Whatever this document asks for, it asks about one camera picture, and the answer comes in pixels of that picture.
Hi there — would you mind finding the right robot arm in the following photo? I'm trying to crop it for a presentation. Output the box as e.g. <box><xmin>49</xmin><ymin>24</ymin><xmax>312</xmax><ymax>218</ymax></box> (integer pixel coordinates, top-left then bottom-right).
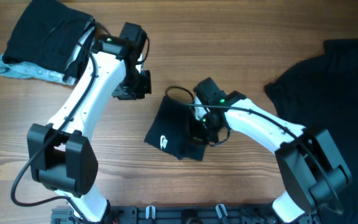
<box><xmin>192</xmin><ymin>78</ymin><xmax>352</xmax><ymax>223</ymax></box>

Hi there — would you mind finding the right white rail clip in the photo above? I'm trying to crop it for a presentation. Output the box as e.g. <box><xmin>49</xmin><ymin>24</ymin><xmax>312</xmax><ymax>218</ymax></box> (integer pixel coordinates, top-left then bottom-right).
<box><xmin>215</xmin><ymin>203</ymin><xmax>228</xmax><ymax>220</ymax></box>

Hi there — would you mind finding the left black cable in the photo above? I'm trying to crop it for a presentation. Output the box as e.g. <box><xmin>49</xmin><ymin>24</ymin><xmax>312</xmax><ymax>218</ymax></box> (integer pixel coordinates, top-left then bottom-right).
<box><xmin>10</xmin><ymin>21</ymin><xmax>150</xmax><ymax>223</ymax></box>

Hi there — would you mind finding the left white rail clip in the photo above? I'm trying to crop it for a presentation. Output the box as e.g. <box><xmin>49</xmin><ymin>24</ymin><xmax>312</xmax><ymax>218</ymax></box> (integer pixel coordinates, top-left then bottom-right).
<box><xmin>145</xmin><ymin>205</ymin><xmax>156</xmax><ymax>220</ymax></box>

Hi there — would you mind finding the black t-shirt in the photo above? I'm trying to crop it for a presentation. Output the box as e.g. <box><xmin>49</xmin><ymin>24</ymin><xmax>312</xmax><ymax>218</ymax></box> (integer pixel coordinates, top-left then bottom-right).
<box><xmin>144</xmin><ymin>96</ymin><xmax>206</xmax><ymax>161</ymax></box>

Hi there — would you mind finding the pile of black shirts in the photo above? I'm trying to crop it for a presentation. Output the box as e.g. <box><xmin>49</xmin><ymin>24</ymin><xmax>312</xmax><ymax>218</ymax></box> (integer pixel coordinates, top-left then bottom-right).
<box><xmin>265</xmin><ymin>39</ymin><xmax>358</xmax><ymax>223</ymax></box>

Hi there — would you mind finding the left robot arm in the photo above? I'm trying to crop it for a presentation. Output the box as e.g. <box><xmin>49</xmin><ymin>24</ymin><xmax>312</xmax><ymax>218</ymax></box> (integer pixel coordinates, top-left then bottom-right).
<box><xmin>24</xmin><ymin>22</ymin><xmax>152</xmax><ymax>223</ymax></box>

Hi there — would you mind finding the folded black clothes stack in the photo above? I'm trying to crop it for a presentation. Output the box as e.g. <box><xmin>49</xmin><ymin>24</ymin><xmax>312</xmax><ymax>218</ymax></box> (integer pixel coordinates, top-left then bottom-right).
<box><xmin>2</xmin><ymin>0</ymin><xmax>94</xmax><ymax>78</ymax></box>

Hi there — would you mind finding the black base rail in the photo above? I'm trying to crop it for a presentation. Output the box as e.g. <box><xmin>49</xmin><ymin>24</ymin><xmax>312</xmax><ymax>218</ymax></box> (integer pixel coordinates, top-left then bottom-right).
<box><xmin>50</xmin><ymin>203</ymin><xmax>321</xmax><ymax>224</ymax></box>

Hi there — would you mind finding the white rail clip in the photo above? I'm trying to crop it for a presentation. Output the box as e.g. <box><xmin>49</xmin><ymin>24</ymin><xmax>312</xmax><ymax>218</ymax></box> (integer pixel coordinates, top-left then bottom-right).
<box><xmin>145</xmin><ymin>205</ymin><xmax>156</xmax><ymax>220</ymax></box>
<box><xmin>215</xmin><ymin>203</ymin><xmax>228</xmax><ymax>220</ymax></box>

